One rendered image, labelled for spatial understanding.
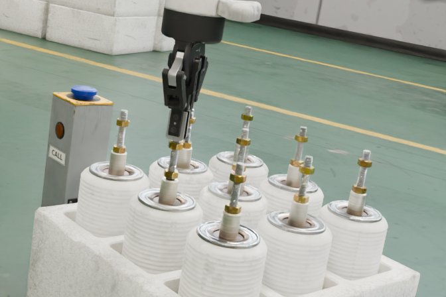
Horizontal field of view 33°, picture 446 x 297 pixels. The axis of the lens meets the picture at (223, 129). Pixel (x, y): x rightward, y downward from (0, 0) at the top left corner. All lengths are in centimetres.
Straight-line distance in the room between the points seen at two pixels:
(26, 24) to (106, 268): 306
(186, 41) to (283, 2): 553
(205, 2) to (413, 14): 522
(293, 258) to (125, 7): 286
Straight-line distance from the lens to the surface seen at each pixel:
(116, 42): 366
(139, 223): 95
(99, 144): 121
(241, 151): 103
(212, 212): 102
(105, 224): 104
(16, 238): 146
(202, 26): 89
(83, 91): 119
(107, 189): 102
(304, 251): 94
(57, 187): 122
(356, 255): 104
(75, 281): 104
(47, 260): 109
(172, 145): 95
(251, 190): 106
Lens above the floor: 57
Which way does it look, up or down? 13 degrees down
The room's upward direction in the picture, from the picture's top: 9 degrees clockwise
